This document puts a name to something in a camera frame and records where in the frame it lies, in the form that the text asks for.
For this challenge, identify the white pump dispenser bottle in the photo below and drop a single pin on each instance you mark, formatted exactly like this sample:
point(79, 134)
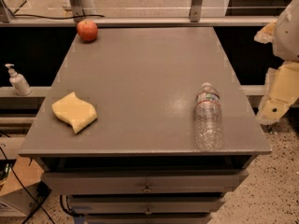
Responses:
point(18, 81)

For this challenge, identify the grey drawer cabinet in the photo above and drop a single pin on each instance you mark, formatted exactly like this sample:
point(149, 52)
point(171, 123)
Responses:
point(143, 83)

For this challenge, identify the red apple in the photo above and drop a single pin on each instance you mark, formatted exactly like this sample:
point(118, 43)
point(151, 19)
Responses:
point(87, 30)

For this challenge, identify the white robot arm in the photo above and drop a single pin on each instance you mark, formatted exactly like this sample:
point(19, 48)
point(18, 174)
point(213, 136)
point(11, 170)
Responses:
point(285, 42)

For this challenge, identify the grey metal frame rail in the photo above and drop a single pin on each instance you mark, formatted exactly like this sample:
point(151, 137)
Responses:
point(125, 13)

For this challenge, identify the yellow wavy sponge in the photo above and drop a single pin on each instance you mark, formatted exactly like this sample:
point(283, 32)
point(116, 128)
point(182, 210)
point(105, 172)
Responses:
point(74, 111)

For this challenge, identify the drawer knob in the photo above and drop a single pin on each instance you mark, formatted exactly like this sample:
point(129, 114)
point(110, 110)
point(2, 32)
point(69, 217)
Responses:
point(146, 189)
point(148, 212)

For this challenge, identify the top drawer knob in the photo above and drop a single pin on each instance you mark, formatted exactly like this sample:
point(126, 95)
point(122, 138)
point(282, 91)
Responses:
point(146, 189)

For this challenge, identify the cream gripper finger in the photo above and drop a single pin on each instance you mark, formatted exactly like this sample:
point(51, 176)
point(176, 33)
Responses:
point(281, 91)

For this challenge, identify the cardboard box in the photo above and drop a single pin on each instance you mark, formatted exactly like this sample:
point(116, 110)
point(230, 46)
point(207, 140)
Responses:
point(19, 190)

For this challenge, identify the clear plastic water bottle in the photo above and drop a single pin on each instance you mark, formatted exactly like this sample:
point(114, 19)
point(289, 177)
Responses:
point(208, 119)

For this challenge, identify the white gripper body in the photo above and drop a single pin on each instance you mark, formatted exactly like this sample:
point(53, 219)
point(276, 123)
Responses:
point(288, 34)

